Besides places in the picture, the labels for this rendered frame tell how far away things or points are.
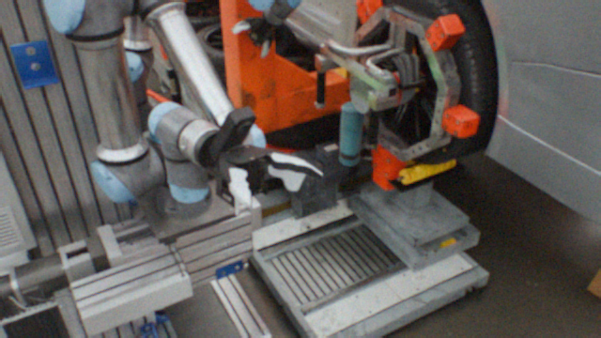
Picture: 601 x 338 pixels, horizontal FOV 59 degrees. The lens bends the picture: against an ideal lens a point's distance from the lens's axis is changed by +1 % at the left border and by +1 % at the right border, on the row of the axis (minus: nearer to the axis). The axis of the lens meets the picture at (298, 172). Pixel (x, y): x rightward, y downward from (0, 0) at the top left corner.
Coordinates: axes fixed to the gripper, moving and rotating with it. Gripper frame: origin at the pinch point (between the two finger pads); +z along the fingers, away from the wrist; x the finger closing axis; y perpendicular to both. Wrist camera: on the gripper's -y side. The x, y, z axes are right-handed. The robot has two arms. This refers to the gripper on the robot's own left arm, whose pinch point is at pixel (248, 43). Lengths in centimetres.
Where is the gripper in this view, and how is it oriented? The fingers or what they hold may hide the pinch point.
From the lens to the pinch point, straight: 201.4
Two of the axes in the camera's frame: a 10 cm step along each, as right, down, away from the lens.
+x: 7.5, 6.0, 2.7
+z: -5.4, 3.2, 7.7
